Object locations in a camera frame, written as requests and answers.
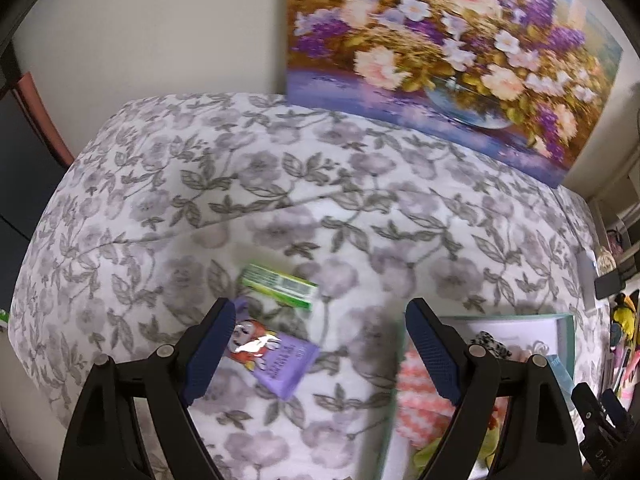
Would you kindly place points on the dark cabinet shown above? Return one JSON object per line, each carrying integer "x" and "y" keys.
{"x": 20, "y": 175}

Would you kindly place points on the yellow-green soft cloth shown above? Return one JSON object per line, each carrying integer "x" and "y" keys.
{"x": 485, "y": 447}

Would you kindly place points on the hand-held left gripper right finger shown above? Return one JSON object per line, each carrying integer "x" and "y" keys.
{"x": 432, "y": 355}

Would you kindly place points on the grey floral blanket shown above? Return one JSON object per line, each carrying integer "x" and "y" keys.
{"x": 300, "y": 200}

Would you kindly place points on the green tissue packet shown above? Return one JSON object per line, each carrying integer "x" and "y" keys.
{"x": 277, "y": 287}

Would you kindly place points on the yellow toy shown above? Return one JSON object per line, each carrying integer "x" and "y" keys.
{"x": 625, "y": 317}

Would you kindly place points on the white power strip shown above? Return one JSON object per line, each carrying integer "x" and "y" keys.
{"x": 586, "y": 280}

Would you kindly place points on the purple cartoon tissue packet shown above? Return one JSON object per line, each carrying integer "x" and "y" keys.
{"x": 280, "y": 360}

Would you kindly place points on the teal shallow cardboard box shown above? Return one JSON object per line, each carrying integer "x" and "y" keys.
{"x": 525, "y": 330}

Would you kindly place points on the flower painting canvas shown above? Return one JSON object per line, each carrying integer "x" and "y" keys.
{"x": 450, "y": 50}

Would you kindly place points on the light blue tissue packet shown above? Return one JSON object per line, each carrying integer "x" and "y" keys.
{"x": 560, "y": 375}

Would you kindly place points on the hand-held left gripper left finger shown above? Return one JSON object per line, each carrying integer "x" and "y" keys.
{"x": 210, "y": 350}

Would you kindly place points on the pink board edge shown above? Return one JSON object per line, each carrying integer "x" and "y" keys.
{"x": 47, "y": 120}

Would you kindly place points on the pink checked cloth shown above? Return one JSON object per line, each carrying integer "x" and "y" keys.
{"x": 422, "y": 405}

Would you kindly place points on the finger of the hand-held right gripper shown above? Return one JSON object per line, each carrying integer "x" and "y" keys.
{"x": 590, "y": 410}
{"x": 616, "y": 407}

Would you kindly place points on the leopard print scrunchie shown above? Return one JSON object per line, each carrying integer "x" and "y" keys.
{"x": 492, "y": 344}

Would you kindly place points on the pink toy clutter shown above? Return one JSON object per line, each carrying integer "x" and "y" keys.
{"x": 622, "y": 367}

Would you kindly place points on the green labelled packet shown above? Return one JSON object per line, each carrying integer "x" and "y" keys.
{"x": 2, "y": 320}

